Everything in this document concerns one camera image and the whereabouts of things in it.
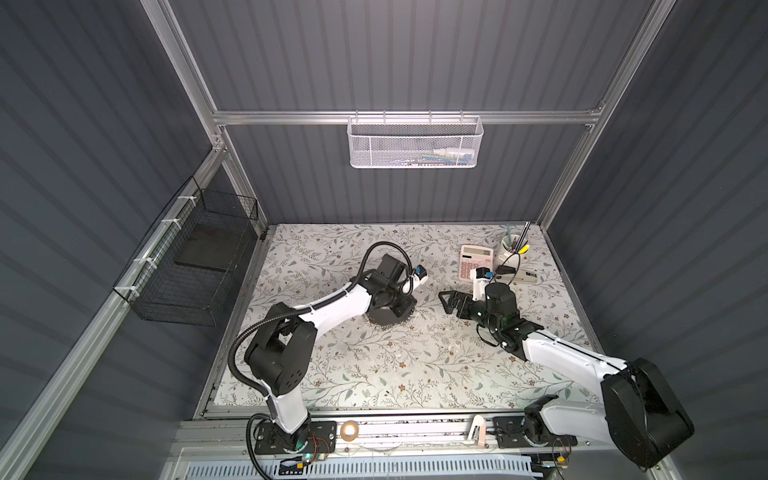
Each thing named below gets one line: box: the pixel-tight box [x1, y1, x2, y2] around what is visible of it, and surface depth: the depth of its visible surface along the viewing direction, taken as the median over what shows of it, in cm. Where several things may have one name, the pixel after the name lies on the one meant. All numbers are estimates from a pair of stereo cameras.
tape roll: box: [340, 420, 359, 442], surface depth 77 cm
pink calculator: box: [459, 244, 494, 281], surface depth 111 cm
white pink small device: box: [468, 415, 489, 449], surface depth 74 cm
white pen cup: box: [498, 234, 527, 269], surface depth 104 cm
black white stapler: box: [495, 265, 539, 285], surface depth 104 cm
